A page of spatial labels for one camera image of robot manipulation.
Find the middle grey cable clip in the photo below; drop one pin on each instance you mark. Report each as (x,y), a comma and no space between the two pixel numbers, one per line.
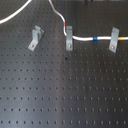
(69,40)

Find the grey cable clip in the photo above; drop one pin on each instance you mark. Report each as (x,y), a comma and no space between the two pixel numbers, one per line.
(114,39)
(69,40)
(37,34)

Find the left grey cable clip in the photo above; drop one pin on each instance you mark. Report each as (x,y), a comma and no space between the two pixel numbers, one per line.
(37,34)

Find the right grey cable clip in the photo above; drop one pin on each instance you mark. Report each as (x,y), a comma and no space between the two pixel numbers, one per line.
(114,39)

